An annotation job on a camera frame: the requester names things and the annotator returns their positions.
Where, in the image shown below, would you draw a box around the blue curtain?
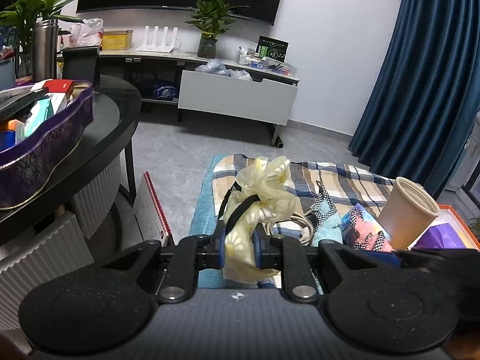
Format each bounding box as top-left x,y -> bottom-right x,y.
348,0 -> 480,200

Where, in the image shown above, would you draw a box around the white box with red edge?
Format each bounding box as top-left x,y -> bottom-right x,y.
133,170 -> 176,249

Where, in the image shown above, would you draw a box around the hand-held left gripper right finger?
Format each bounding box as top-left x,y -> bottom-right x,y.
252,223 -> 379,303

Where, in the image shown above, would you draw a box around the light blue fuzzy cloth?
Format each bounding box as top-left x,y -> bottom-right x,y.
309,180 -> 343,226

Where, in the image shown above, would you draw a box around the pale yellow floral cloth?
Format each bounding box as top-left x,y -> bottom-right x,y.
224,155 -> 303,283

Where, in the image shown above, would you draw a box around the white television stand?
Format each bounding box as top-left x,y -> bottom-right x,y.
61,45 -> 301,148

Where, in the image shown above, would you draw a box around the orange cardboard box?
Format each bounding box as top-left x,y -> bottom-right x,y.
436,204 -> 480,251

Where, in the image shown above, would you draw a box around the black and green box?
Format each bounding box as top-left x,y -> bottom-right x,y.
256,35 -> 290,64

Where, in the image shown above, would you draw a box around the purple wipes pack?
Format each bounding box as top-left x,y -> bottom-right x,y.
412,223 -> 479,251

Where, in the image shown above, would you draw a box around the bluish plastic bags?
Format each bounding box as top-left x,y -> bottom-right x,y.
194,58 -> 253,82

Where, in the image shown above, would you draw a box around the green plant in glass vase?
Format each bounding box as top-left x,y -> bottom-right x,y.
0,0 -> 82,78

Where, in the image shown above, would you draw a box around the white router with antennas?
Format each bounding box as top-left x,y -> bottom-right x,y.
135,25 -> 177,53

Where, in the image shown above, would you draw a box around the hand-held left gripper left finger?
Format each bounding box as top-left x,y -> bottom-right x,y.
101,221 -> 227,304

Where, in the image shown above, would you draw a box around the teal box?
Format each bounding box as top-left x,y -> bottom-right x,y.
23,97 -> 56,129

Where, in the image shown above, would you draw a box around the beige paper cup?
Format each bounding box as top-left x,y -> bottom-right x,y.
376,176 -> 442,251

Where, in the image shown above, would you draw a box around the yellow box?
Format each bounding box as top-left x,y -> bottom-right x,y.
101,29 -> 134,52

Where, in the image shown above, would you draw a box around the round black coffee table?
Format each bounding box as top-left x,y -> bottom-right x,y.
0,74 -> 142,346

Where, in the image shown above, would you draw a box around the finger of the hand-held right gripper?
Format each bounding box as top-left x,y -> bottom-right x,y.
395,248 -> 480,283

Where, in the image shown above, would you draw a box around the purple patterned tin tray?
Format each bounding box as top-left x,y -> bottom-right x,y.
0,79 -> 95,211

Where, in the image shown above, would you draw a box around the white plastic bag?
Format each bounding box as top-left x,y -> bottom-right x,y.
69,17 -> 104,48

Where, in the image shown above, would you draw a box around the black headband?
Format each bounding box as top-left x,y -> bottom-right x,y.
223,180 -> 264,230

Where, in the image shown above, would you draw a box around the blue tissue pack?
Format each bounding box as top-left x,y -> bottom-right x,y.
340,202 -> 395,253

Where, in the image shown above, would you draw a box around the green plant in dark vase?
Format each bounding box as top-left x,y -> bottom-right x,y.
185,0 -> 250,59

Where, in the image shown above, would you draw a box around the plaid blanket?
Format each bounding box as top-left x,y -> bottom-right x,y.
189,153 -> 425,290

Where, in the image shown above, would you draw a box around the small items on television stand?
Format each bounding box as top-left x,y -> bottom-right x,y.
237,46 -> 298,74

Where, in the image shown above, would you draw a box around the stainless steel tumbler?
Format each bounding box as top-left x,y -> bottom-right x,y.
31,19 -> 60,83

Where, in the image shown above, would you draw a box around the white cable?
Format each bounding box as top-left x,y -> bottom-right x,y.
262,211 -> 316,245

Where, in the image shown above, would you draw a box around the blue bag on shelf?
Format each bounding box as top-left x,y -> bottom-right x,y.
151,82 -> 179,101

